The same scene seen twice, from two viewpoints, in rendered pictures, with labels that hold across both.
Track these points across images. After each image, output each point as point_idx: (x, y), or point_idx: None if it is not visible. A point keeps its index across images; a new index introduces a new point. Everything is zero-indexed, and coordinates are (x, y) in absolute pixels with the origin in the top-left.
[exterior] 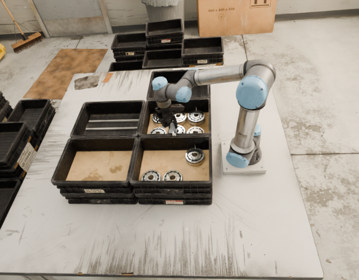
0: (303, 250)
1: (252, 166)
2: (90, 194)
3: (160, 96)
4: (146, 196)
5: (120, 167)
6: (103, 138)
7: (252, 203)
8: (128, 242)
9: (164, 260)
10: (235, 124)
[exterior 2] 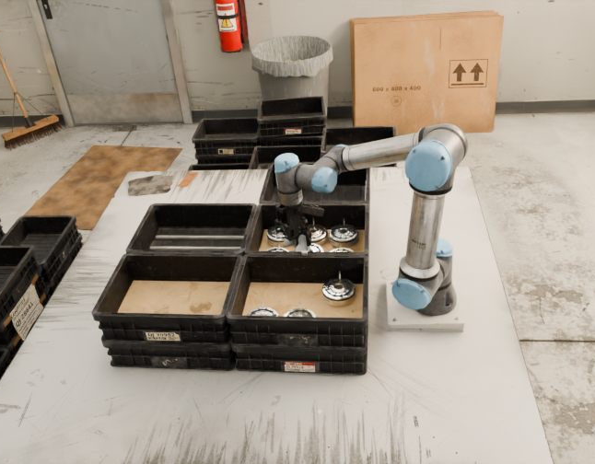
0: (526, 447)
1: (438, 317)
2: (154, 344)
3: (285, 184)
4: (252, 352)
5: (208, 305)
6: (183, 255)
7: (437, 376)
8: (215, 428)
9: (277, 457)
10: None
